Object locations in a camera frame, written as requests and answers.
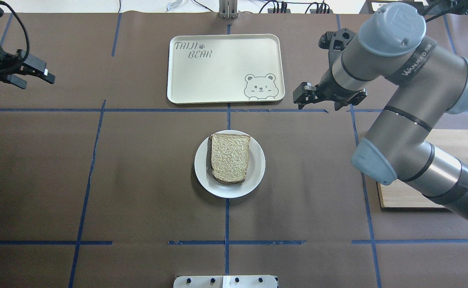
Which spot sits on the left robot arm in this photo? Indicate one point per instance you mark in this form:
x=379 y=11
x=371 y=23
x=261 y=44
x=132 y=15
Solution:
x=13 y=64

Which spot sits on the white mount base plate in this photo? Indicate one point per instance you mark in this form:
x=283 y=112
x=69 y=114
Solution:
x=227 y=281

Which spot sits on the aluminium frame post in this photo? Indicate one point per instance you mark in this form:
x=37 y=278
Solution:
x=228 y=9

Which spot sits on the cream bear serving tray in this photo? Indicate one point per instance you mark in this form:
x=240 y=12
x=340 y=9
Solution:
x=207 y=69

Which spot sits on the bamboo cutting board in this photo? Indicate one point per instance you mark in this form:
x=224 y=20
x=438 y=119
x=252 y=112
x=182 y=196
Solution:
x=400 y=195

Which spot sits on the black power strip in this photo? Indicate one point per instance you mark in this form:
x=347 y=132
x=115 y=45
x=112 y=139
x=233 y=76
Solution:
x=314 y=9

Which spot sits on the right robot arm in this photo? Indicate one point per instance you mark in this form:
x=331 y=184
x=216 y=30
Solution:
x=431 y=81

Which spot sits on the white round plate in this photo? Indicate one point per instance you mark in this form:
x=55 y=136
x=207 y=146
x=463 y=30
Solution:
x=255 y=173

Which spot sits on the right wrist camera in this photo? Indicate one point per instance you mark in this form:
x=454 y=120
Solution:
x=336 y=40

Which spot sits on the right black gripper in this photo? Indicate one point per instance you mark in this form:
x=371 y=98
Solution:
x=332 y=88

